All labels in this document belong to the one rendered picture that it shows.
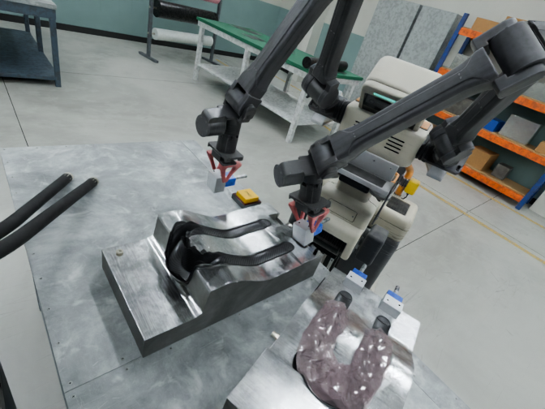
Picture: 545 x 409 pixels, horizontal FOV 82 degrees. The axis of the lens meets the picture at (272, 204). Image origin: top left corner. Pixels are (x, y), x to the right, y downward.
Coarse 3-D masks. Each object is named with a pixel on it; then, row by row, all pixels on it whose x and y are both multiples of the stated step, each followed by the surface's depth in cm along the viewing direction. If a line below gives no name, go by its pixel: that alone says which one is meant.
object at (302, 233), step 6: (294, 222) 88; (300, 222) 88; (306, 222) 88; (324, 222) 94; (294, 228) 89; (300, 228) 87; (306, 228) 86; (318, 228) 90; (294, 234) 90; (300, 234) 88; (306, 234) 86; (312, 234) 88; (300, 240) 88; (306, 240) 87; (312, 240) 90
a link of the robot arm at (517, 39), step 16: (512, 32) 50; (528, 32) 50; (544, 32) 51; (496, 48) 53; (512, 48) 50; (528, 48) 49; (544, 48) 50; (512, 64) 51; (528, 64) 49; (544, 64) 51; (480, 96) 69; (496, 96) 64; (512, 96) 63; (464, 112) 75; (480, 112) 70; (496, 112) 69; (448, 128) 83; (464, 128) 77; (480, 128) 77; (464, 144) 82; (448, 160) 86
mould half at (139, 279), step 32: (160, 224) 76; (224, 224) 88; (288, 224) 96; (128, 256) 73; (160, 256) 75; (288, 256) 84; (320, 256) 88; (128, 288) 66; (160, 288) 68; (192, 288) 67; (224, 288) 65; (256, 288) 74; (128, 320) 64; (160, 320) 62; (192, 320) 64
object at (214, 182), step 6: (210, 174) 95; (216, 174) 94; (246, 174) 103; (210, 180) 96; (216, 180) 93; (228, 180) 97; (234, 180) 98; (210, 186) 97; (216, 186) 94; (222, 186) 96; (228, 186) 98; (216, 192) 96
